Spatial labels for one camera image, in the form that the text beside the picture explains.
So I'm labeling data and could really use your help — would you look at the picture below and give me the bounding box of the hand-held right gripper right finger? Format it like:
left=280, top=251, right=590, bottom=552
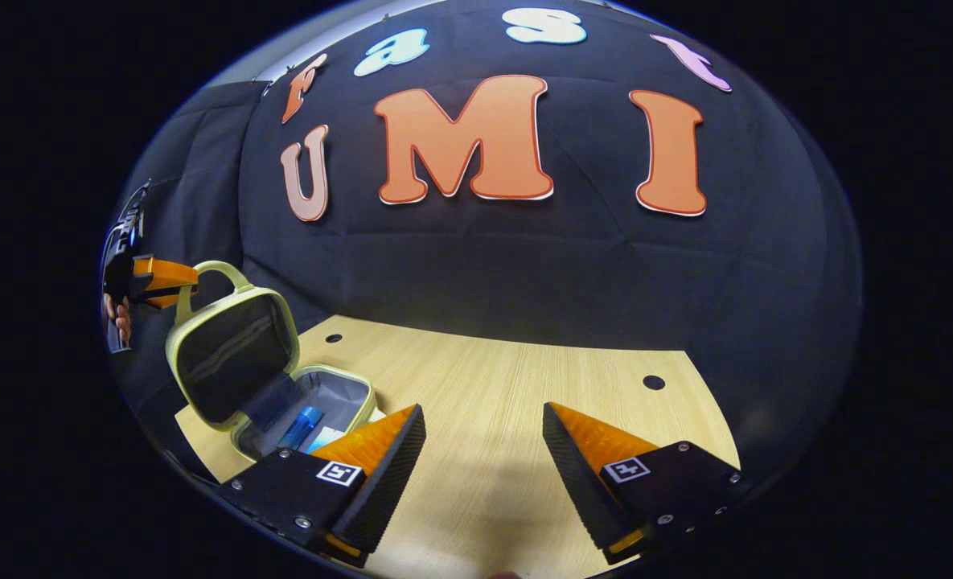
left=541, top=401, right=756, bottom=567

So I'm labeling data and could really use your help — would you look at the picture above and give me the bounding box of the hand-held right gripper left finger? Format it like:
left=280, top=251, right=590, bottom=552
left=217, top=404, right=428, bottom=569

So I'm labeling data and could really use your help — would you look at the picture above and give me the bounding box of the pale yellow suitcase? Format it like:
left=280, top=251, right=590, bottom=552
left=164, top=260, right=379, bottom=463

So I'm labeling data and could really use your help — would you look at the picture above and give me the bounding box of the blue translucent bottle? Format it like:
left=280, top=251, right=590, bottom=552
left=277, top=404, right=326, bottom=451

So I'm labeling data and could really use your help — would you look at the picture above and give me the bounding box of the black backdrop cloth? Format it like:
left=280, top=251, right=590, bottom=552
left=102, top=0, right=863, bottom=483

